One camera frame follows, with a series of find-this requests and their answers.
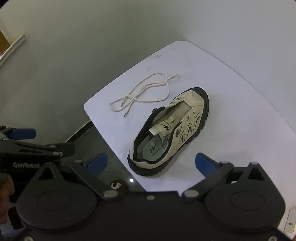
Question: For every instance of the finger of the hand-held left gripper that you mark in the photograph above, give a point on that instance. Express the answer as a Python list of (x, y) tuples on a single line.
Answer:
[(57, 148), (23, 134)]

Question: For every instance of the white cardboard box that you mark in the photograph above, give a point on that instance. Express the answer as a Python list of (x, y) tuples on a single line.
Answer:
[(290, 220)]

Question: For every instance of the beige shoe with black sole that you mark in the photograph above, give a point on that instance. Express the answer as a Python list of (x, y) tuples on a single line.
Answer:
[(194, 102)]

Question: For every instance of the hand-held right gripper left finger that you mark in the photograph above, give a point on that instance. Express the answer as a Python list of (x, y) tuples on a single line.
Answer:
[(98, 161)]

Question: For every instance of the aluminium framed window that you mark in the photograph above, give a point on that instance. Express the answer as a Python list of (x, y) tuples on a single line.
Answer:
[(16, 42)]

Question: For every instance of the cream shoelace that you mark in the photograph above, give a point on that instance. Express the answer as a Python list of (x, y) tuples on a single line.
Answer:
[(159, 74)]

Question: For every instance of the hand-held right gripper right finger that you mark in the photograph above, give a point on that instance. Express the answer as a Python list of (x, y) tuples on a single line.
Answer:
[(203, 162)]

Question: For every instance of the person's left hand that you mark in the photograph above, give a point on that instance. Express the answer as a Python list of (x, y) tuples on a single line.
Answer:
[(5, 191)]

